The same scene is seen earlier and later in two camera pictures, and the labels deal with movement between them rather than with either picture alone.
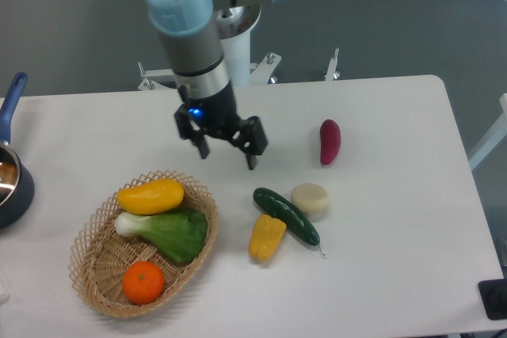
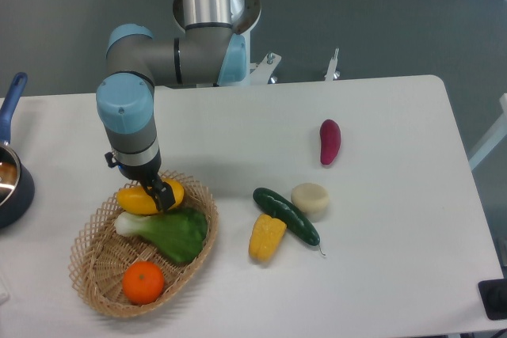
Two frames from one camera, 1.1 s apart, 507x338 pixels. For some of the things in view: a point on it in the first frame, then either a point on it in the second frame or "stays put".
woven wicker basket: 100,256 stays put
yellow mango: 150,198 stays put
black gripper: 214,115 -> 147,176
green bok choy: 177,234 stays put
